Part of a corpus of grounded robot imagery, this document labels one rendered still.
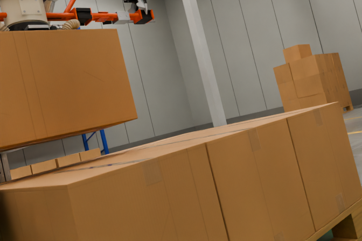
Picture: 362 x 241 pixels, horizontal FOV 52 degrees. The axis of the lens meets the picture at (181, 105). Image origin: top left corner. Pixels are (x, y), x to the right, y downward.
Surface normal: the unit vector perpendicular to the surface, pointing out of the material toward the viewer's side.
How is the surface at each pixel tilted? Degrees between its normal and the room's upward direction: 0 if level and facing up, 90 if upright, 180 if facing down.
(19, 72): 90
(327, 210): 90
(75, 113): 90
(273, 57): 90
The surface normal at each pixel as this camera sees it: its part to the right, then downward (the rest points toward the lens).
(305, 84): -0.72, 0.14
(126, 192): 0.63, -0.19
